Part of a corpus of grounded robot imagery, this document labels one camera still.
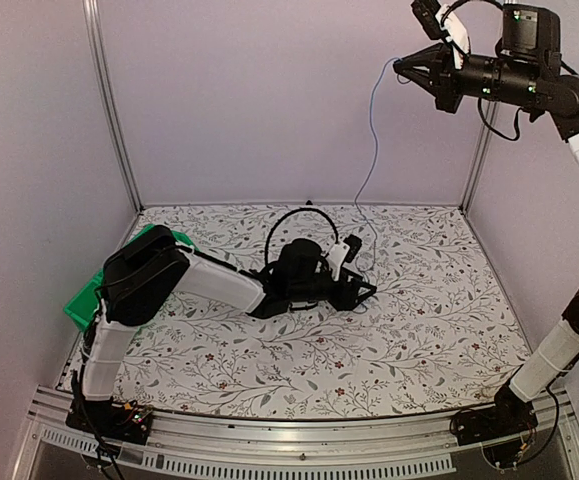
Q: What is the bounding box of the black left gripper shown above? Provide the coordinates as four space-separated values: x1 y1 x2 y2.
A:
289 267 376 311

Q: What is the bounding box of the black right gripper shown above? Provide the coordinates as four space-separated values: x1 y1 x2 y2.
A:
393 38 542 112

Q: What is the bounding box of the blue cable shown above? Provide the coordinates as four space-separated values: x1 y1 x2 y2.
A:
352 55 403 314

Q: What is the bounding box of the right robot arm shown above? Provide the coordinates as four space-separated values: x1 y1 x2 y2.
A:
394 1 579 436

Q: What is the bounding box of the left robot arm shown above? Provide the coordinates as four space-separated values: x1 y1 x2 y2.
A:
74 225 377 434

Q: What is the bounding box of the green plastic bin far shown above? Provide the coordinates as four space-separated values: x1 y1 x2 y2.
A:
133 224 196 248

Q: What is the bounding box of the green plastic bin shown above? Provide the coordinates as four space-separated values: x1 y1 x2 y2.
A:
63 270 103 333
133 224 196 248

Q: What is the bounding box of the green plastic bin near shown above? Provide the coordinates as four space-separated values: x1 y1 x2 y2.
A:
63 270 103 333

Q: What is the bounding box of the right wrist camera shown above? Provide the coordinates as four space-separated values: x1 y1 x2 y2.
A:
411 0 471 55

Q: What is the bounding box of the aluminium frame right rear post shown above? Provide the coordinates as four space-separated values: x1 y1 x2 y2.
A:
460 101 500 217

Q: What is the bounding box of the aluminium front rail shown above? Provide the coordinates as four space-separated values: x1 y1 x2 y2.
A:
12 387 579 479

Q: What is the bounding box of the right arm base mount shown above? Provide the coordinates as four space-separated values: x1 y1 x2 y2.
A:
449 404 538 470

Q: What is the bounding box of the aluminium frame rear bottom rail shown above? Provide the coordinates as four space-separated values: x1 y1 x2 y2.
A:
141 200 461 211

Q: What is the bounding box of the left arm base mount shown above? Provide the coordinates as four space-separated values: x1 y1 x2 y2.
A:
66 399 154 445

